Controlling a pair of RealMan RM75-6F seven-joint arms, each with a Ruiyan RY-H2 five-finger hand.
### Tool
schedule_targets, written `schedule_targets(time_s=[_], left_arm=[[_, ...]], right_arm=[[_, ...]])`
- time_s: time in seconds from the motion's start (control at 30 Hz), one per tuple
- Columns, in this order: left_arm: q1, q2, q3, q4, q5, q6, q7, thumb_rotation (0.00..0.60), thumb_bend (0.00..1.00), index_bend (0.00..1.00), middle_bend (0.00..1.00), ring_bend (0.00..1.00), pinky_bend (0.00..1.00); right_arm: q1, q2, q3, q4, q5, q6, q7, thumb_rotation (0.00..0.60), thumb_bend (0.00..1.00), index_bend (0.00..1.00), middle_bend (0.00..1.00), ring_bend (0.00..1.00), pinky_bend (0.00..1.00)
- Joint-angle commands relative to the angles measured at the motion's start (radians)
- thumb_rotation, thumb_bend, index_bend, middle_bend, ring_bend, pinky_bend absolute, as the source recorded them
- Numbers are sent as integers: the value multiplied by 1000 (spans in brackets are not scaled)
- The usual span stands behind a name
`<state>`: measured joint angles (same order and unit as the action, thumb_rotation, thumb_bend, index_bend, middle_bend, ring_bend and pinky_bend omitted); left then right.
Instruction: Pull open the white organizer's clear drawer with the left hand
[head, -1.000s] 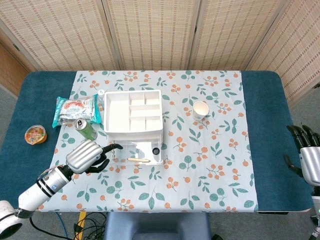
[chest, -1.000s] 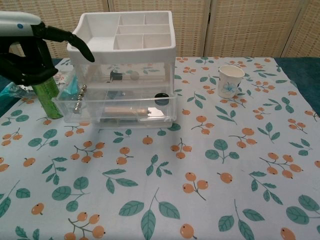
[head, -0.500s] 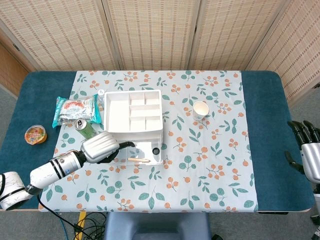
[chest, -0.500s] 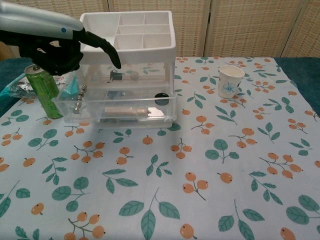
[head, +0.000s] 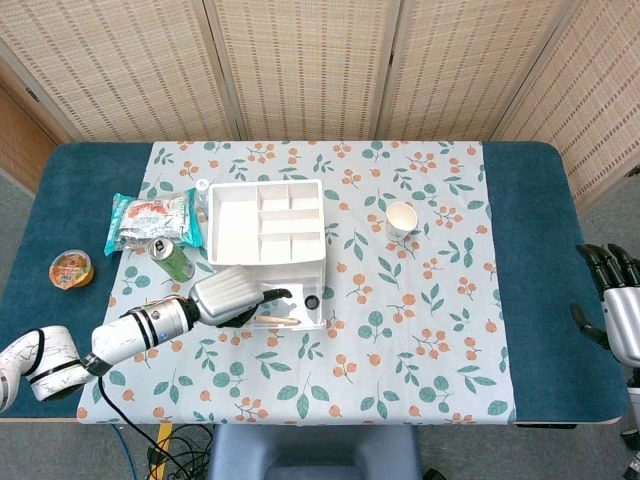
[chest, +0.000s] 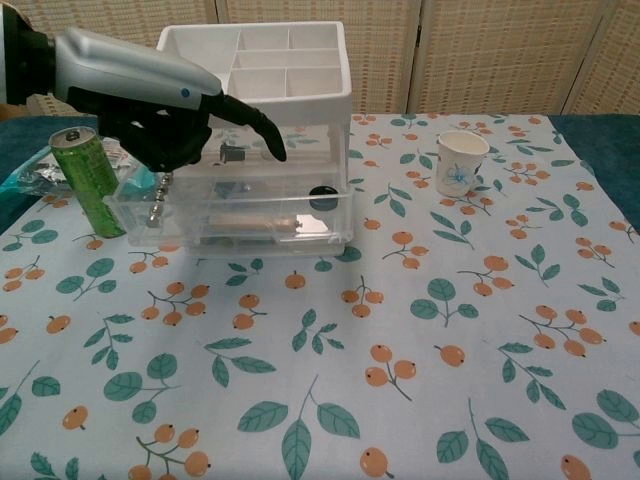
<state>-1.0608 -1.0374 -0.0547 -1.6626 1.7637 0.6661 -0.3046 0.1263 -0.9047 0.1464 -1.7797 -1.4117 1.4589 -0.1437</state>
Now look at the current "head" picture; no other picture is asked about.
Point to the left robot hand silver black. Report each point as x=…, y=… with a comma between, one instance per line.
x=222, y=297

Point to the brown wooden door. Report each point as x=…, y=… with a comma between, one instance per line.
x=20, y=145

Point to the dark teal table cover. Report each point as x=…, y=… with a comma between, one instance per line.
x=550, y=250

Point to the yellow floor strip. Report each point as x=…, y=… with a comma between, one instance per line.
x=161, y=440

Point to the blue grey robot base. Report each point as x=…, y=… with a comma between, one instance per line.
x=315, y=452

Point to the orange jelly cup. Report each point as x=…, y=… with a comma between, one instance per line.
x=71, y=270

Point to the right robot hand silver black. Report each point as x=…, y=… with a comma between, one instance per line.
x=622, y=315

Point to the fruit and leaf print tablecloth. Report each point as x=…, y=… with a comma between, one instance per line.
x=350, y=325

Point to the green drink can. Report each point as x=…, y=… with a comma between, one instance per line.
x=175, y=260

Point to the white floral paper cup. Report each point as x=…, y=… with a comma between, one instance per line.
x=400, y=220

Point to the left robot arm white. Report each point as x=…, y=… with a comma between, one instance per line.
x=125, y=335

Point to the woven bamboo folding screen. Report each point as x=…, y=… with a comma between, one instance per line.
x=310, y=65

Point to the teal snack bag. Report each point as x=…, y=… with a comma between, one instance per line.
x=150, y=220

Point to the white compartment organizer box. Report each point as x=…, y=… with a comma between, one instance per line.
x=235, y=225

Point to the clear plastic organizer compartment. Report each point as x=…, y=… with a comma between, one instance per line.
x=305, y=317

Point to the clear plastic bottle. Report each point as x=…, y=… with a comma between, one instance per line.
x=202, y=192

